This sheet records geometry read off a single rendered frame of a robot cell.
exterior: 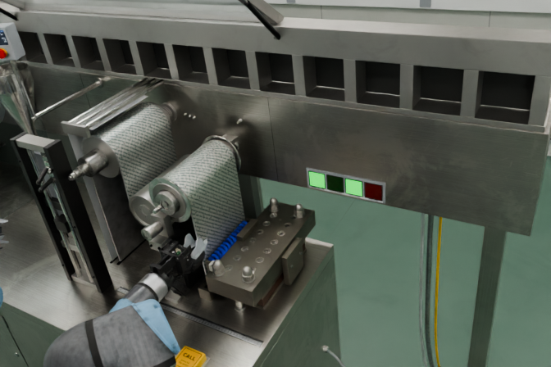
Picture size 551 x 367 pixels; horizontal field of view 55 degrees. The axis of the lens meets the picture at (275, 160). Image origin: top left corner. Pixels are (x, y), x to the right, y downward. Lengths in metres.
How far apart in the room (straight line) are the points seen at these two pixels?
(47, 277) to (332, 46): 1.23
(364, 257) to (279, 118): 1.68
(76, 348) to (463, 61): 1.01
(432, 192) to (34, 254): 1.41
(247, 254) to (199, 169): 0.30
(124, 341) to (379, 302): 1.98
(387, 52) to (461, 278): 1.89
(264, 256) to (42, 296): 0.75
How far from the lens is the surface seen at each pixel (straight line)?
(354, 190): 1.57
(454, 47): 1.30
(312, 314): 1.79
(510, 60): 1.29
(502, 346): 2.76
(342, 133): 1.49
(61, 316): 1.81
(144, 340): 1.04
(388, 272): 3.02
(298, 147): 1.59
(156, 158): 1.70
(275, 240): 1.64
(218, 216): 1.61
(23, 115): 2.00
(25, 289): 1.98
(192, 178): 1.50
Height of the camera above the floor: 2.07
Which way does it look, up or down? 31 degrees down
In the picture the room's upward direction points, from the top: 7 degrees counter-clockwise
